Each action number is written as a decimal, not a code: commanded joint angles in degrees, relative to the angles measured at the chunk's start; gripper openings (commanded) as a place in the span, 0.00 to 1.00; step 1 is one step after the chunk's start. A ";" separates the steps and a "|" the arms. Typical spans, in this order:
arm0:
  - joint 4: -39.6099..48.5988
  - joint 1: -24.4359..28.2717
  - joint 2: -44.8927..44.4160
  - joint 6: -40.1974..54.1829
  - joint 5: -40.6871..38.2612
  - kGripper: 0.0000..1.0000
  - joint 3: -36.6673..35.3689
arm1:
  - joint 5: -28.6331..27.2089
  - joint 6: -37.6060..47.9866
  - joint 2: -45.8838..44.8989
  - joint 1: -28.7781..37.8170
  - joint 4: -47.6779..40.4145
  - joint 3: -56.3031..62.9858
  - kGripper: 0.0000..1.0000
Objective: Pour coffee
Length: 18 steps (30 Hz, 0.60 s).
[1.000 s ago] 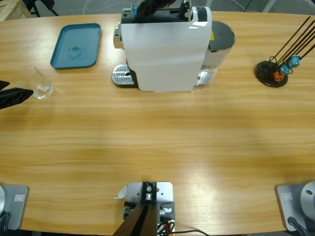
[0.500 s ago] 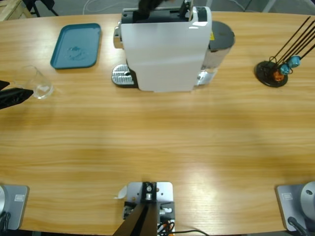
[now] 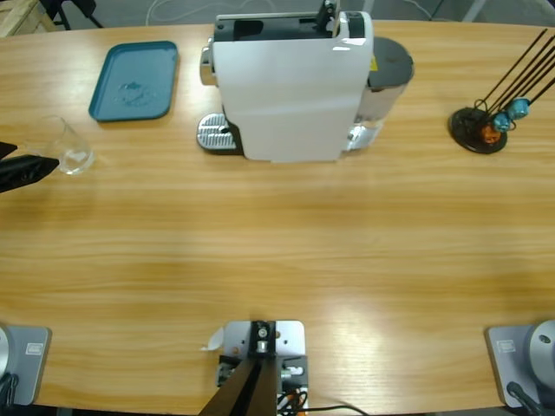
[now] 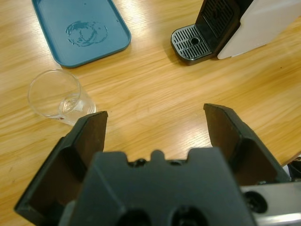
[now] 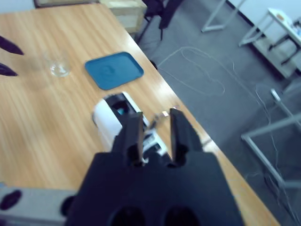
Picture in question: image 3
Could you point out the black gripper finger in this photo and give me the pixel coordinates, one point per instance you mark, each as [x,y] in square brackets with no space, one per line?
[5,149]
[26,171]

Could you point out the dark camera post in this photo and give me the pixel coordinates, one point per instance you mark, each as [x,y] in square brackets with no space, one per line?
[247,390]

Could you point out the black coffee machine lever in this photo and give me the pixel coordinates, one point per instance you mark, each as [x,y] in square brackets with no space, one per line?
[325,15]

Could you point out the teal plastic tray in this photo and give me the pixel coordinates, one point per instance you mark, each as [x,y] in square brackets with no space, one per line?
[134,82]

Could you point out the blue coffee capsule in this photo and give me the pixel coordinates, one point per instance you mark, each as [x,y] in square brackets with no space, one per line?
[502,122]
[518,107]

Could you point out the black chair base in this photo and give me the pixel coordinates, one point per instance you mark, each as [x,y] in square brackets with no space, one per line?
[82,11]

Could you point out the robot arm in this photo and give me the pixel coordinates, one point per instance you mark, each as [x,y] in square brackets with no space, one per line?
[2,351]
[542,355]

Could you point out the white paper tab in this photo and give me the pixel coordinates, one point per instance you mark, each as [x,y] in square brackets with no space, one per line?
[214,340]

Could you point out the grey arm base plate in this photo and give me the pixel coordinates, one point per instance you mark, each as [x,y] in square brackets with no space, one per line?
[30,368]
[503,368]

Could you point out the wooden crate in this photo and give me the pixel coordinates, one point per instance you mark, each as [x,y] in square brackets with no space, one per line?
[17,17]

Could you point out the orange coffee capsule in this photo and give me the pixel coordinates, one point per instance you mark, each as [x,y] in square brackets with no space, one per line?
[490,135]

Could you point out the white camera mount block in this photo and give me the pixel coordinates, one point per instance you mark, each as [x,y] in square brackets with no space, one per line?
[290,338]

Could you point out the black capsule holder with rods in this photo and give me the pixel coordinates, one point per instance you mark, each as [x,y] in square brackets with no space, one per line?
[470,130]

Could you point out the clear drinking glass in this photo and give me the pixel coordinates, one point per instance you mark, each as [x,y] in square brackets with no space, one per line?
[73,156]

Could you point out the white capsule coffee machine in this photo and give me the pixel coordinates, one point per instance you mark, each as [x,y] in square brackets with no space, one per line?
[286,86]

